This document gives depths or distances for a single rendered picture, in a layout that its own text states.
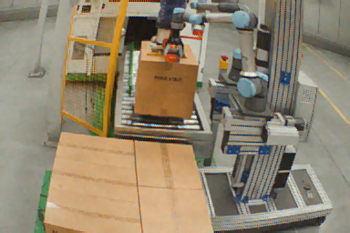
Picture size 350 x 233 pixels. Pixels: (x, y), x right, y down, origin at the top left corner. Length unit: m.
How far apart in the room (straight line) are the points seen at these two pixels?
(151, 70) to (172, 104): 0.29
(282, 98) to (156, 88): 0.93
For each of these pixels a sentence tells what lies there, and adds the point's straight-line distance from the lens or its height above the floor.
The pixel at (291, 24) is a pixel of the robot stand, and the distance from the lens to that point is 2.69.
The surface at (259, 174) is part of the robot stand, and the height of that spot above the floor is 0.47.
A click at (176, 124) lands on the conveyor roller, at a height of 0.52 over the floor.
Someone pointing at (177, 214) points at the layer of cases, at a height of 0.54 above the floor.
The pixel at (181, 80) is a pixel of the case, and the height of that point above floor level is 0.96.
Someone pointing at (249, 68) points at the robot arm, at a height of 1.32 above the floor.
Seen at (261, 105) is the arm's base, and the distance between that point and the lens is 2.55.
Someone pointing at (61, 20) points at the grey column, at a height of 1.31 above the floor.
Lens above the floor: 1.96
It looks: 24 degrees down
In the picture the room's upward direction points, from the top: 8 degrees clockwise
